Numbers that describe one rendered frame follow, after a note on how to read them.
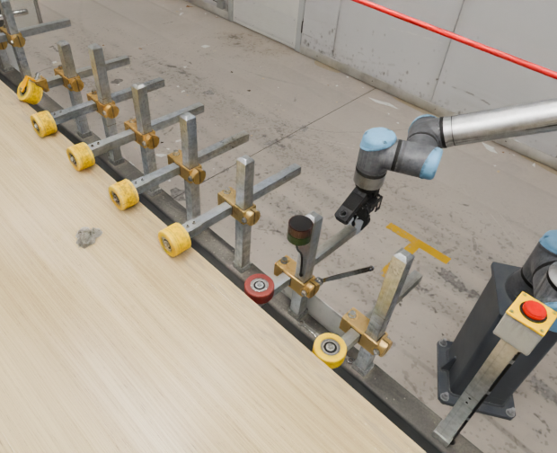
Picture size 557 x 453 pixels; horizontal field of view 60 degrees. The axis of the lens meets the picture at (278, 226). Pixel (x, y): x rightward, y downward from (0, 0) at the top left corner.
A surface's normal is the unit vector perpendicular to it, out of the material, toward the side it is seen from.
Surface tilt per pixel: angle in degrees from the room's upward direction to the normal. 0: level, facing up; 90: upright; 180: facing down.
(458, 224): 0
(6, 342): 0
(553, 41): 90
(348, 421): 0
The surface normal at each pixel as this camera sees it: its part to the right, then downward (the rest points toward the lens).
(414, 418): 0.07, -0.72
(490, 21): -0.68, 0.47
